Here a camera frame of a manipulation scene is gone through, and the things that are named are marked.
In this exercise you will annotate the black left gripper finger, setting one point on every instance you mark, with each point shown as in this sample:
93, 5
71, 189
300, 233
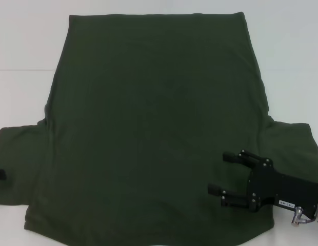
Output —
0, 175

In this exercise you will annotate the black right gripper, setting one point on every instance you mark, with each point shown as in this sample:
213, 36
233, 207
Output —
282, 189

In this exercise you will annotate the dark green t-shirt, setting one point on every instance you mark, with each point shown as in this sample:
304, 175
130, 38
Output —
148, 115

